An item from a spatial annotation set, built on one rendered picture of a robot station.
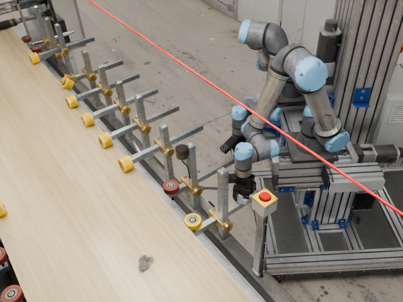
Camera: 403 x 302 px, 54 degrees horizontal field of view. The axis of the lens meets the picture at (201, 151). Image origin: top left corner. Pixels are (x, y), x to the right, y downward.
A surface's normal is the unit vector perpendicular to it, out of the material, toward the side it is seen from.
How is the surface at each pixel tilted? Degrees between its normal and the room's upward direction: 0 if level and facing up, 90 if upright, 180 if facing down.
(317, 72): 83
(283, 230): 0
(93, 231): 0
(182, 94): 0
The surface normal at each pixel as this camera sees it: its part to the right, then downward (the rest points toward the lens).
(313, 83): 0.27, 0.53
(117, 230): -0.04, -0.75
